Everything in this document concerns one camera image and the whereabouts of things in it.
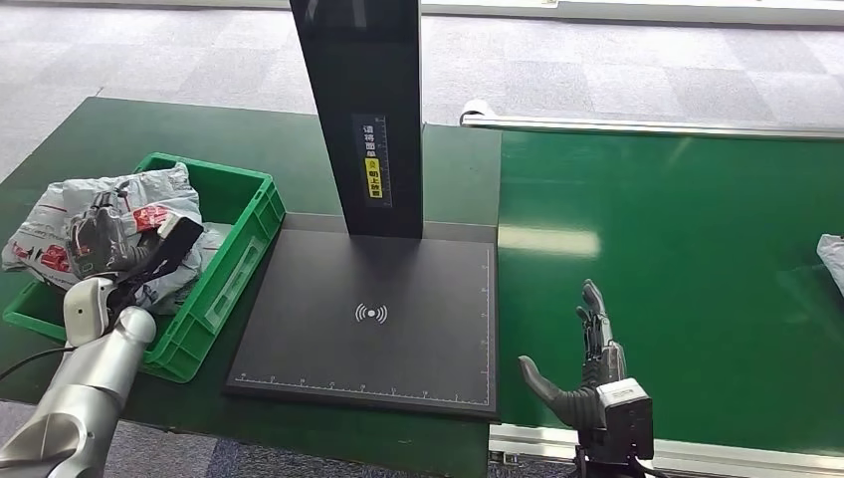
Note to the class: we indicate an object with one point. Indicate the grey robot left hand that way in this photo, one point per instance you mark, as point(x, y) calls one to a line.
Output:
point(99, 241)

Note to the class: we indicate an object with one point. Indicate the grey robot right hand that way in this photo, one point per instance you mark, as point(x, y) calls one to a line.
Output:
point(597, 356)

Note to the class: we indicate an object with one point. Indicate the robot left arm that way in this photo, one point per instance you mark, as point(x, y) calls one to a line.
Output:
point(86, 396)

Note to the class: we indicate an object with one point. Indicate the green conveyor belt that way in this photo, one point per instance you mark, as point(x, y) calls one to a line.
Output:
point(692, 231)

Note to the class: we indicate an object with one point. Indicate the black inbound scanning machine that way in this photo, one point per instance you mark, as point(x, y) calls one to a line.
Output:
point(369, 79)

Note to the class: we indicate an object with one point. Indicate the green plastic crate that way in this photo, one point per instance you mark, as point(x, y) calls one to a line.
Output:
point(231, 290)

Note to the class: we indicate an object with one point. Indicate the yellow and black label sticker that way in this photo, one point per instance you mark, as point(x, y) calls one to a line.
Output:
point(373, 178)

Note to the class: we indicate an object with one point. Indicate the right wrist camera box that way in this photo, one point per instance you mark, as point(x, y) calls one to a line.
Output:
point(626, 419)

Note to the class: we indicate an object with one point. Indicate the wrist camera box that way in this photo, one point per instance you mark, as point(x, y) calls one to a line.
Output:
point(175, 244)
point(626, 419)

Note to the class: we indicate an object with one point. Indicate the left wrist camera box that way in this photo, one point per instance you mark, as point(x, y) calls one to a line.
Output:
point(175, 244)

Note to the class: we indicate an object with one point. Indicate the silver conveyor side rail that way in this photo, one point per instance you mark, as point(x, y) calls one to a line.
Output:
point(659, 125)
point(725, 458)

